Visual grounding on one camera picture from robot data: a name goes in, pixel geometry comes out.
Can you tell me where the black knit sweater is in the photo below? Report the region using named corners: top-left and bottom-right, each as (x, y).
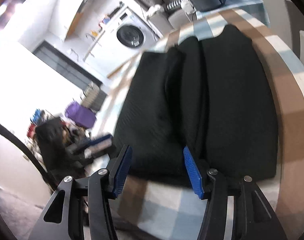
top-left (114, 25), bottom-right (278, 187)

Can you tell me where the shoe rack with shoes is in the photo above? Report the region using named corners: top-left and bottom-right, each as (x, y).
top-left (27, 109), bottom-right (65, 145)

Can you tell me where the purple bag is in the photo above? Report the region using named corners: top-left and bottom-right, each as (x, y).
top-left (65, 101), bottom-right (96, 129)

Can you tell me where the checkered plaid tablecloth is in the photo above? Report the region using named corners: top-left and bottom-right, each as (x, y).
top-left (107, 10), bottom-right (304, 239)

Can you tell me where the white washing machine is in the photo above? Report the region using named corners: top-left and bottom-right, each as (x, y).
top-left (112, 8), bottom-right (159, 55)

